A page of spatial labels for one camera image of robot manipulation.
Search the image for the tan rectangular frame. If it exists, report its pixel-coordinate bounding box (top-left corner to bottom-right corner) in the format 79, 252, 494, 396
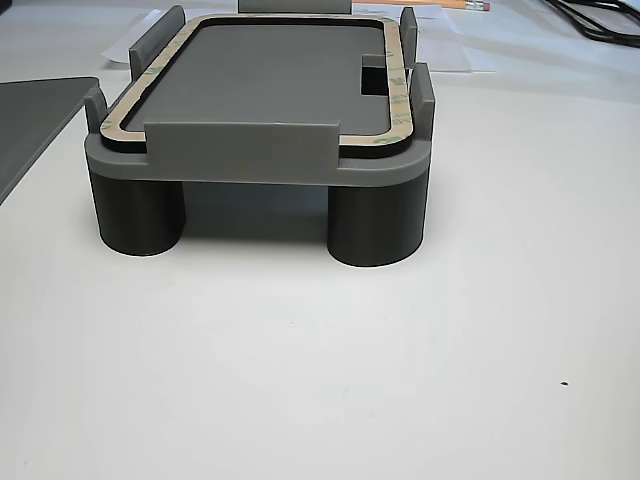
99, 13, 414, 150

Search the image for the grey holder with black legs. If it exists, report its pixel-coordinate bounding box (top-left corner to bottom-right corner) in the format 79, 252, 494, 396
83, 0, 435, 269

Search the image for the white paper sheet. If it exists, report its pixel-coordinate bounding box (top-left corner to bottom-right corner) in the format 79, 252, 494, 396
101, 8, 169, 65
413, 4, 497, 75

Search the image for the flat grey plate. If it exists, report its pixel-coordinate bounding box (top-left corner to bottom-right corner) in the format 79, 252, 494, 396
0, 76, 100, 205

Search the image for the black cable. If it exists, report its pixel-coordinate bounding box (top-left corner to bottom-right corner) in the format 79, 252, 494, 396
569, 0, 640, 32
545, 0, 640, 50

